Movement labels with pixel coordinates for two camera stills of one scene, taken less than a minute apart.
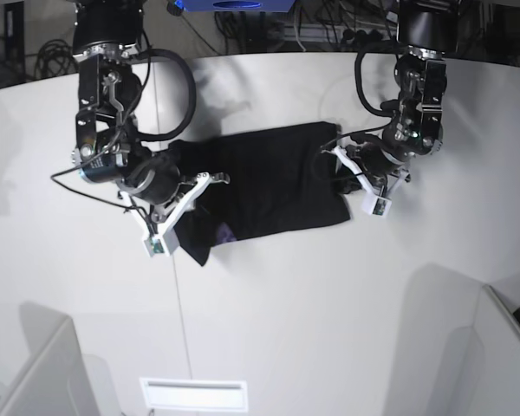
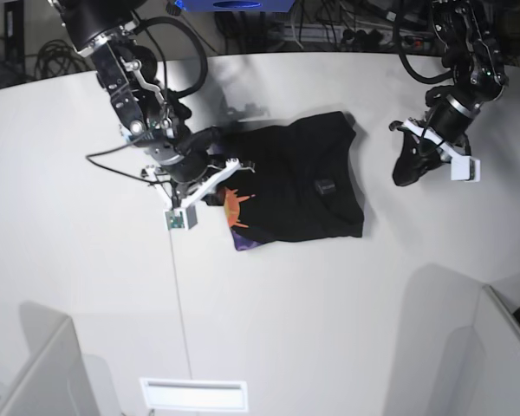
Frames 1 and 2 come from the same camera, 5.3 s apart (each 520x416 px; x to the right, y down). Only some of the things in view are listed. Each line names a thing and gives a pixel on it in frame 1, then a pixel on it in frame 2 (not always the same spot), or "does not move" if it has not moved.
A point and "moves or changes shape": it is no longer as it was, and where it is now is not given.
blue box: x=237 y=5 does not move
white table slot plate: x=195 y=393 does not move
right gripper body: x=379 y=168 → x=448 y=120
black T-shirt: x=281 y=178 moves or changes shape
